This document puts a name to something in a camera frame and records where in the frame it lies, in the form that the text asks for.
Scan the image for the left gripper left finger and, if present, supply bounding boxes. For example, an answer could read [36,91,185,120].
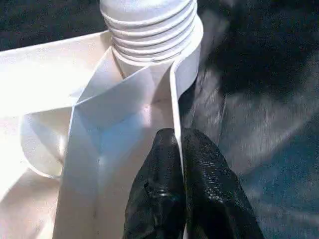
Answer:
[124,128,187,239]

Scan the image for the white plastic table leg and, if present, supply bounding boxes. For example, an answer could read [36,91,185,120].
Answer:
[99,0,198,64]

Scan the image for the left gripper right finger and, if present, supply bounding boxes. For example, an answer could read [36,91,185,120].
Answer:
[181,127,265,239]

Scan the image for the white plastic table top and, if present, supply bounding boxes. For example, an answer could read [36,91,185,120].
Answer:
[0,21,204,239]

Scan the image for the black work mat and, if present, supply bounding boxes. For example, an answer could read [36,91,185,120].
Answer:
[0,0,319,239]

